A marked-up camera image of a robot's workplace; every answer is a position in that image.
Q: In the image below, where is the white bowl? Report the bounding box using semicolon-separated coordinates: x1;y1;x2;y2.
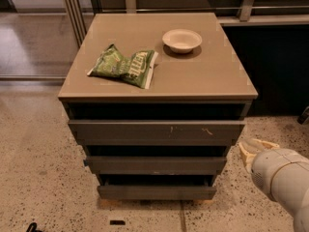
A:
162;29;202;54

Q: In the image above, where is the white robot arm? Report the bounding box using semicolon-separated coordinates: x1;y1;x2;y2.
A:
239;139;309;232

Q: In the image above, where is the black cable on floor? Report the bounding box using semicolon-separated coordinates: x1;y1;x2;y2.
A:
25;221;42;232

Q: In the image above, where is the green chip bag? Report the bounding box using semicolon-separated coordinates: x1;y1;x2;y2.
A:
87;44;158;89

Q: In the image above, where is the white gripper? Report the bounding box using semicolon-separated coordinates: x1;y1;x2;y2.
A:
238;138;293;202

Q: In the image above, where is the grey drawer cabinet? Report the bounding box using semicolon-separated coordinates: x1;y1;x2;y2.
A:
59;14;258;187

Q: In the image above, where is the grey middle drawer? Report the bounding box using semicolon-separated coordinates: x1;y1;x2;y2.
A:
85;156;226;175

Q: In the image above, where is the grey top drawer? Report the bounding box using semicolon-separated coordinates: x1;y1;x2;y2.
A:
69;120;245;146

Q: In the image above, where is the black floor tape piece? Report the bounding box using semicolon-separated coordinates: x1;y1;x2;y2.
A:
110;219;126;225

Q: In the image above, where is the dark object at right edge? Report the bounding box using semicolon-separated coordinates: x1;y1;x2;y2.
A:
297;106;309;125

